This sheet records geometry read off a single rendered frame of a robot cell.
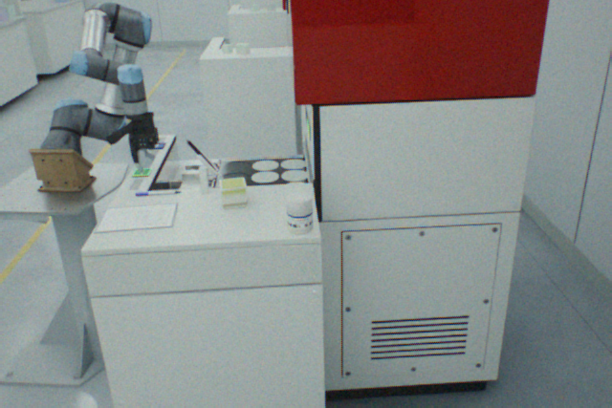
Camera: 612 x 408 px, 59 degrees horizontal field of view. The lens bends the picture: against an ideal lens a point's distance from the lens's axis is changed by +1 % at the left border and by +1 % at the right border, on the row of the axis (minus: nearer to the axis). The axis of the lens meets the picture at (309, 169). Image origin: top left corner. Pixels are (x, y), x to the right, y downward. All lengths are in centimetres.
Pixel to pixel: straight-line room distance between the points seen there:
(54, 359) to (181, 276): 134
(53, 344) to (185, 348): 127
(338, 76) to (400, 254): 66
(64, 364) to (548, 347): 211
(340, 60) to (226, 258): 66
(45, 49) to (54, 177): 599
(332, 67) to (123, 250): 77
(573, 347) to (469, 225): 102
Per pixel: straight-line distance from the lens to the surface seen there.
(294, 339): 162
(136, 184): 187
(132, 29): 222
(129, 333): 164
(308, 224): 143
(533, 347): 270
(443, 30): 166
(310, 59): 161
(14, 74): 721
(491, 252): 200
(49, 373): 270
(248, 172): 200
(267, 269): 147
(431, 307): 206
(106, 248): 150
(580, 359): 271
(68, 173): 223
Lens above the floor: 169
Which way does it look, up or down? 23 degrees down
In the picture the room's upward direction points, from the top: 2 degrees counter-clockwise
